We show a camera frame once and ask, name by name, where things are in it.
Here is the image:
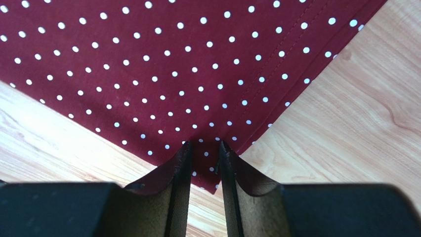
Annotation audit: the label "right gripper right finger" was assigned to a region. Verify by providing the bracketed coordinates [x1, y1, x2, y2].
[219, 142, 421, 237]

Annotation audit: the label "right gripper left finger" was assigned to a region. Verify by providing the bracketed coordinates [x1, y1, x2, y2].
[0, 142, 192, 237]

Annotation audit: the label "red polka dot skirt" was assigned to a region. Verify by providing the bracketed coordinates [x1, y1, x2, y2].
[0, 0, 384, 193]

